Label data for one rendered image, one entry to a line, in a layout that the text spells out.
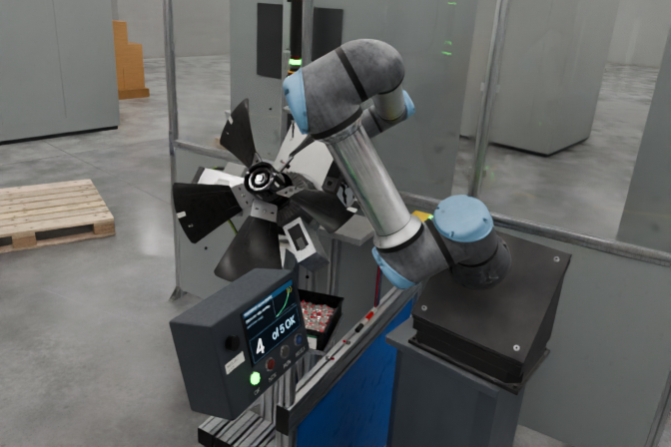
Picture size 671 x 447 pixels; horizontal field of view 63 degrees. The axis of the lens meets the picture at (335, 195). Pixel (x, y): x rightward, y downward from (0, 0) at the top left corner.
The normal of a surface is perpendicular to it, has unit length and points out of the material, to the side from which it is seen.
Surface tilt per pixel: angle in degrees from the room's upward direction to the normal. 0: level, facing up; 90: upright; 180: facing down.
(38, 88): 90
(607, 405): 90
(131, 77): 90
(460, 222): 36
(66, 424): 0
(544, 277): 42
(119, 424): 0
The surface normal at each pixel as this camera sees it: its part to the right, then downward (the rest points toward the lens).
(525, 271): -0.38, -0.54
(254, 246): 0.33, -0.32
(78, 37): 0.74, 0.27
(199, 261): -0.50, 0.27
